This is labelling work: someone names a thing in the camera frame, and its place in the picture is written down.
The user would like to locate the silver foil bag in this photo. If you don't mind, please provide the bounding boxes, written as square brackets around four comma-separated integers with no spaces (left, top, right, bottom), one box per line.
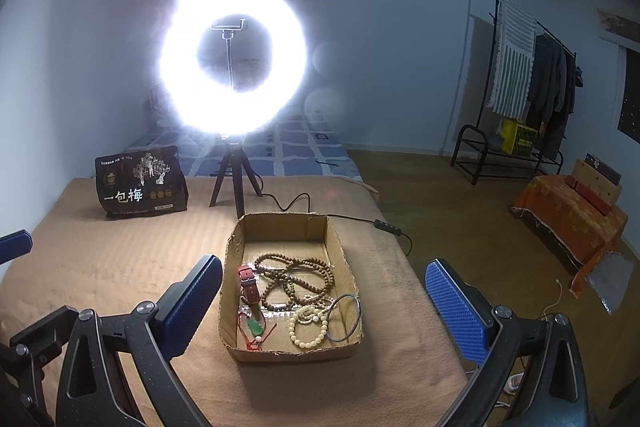
[585,252,634,316]

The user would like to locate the black tripod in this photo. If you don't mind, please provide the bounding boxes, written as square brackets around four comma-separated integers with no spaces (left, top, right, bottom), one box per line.
[209,134,264,221]

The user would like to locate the dark hanging clothes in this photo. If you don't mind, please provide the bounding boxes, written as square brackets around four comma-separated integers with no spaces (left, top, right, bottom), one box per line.
[527,36,584,160]

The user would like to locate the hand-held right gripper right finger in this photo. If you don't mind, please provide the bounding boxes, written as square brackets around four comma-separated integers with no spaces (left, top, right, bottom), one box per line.
[425,259,588,427]

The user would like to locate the wooden bead necklace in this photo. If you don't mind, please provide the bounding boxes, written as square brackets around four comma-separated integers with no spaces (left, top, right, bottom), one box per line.
[254,254,335,313]

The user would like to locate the dark window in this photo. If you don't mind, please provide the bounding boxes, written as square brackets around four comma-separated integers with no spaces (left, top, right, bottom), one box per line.
[617,44,640,138]

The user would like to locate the black power cable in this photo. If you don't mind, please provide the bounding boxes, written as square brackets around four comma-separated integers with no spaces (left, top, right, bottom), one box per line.
[260,192,414,259]

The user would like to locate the cream bead bracelet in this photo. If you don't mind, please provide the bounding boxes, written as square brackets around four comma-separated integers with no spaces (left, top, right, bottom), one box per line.
[287,302,336,349]

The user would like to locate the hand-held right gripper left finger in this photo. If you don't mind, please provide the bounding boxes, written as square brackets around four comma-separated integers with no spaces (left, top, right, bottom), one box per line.
[55,254,223,427]

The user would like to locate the cardboard box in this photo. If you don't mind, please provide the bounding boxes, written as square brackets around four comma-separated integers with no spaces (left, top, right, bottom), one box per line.
[218,213,365,363]

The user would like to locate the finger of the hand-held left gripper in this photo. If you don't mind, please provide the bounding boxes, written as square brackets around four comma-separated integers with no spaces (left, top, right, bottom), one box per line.
[0,307,81,427]
[0,229,34,265]

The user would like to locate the black printed snack bag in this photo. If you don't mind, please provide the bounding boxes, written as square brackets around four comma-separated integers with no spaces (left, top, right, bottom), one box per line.
[95,146,190,221]

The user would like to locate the red flat box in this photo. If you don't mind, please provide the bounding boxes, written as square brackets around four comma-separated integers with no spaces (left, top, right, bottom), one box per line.
[565,179,614,216]

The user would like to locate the jade pendant red cord necklace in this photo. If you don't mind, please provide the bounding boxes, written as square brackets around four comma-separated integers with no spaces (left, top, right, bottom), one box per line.
[237,311,277,351]

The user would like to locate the red leather strap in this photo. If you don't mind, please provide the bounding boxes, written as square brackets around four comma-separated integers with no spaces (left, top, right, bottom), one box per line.
[237,264,261,314]

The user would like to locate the black garment rack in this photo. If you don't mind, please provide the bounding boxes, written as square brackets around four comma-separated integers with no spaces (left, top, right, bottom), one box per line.
[451,0,578,186]

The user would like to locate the dark flat box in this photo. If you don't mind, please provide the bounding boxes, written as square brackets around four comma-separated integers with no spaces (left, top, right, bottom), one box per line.
[585,153,623,186]

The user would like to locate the thin metal bangle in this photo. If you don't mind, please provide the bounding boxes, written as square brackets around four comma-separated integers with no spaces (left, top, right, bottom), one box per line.
[327,294,362,342]

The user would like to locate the white cord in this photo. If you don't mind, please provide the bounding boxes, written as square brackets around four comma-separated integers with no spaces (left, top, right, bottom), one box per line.
[542,279,574,319]

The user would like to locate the yellow box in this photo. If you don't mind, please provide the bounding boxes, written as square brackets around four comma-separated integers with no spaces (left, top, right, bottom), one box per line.
[501,119,539,156]

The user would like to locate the ring light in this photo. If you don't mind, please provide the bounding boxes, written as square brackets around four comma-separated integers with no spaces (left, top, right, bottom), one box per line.
[156,0,309,136]

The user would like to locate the brown patterned pillow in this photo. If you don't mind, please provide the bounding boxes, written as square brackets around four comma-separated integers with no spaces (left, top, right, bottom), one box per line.
[144,84,173,130]

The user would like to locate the striped towel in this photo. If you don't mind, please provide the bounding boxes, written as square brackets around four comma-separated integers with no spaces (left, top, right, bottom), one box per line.
[487,0,539,120]

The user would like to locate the orange cloth covered table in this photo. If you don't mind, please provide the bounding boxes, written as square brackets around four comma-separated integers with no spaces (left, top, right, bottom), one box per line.
[512,174,629,299]

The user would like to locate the blue patterned bedsheet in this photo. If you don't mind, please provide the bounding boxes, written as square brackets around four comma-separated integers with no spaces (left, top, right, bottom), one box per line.
[125,113,365,182]

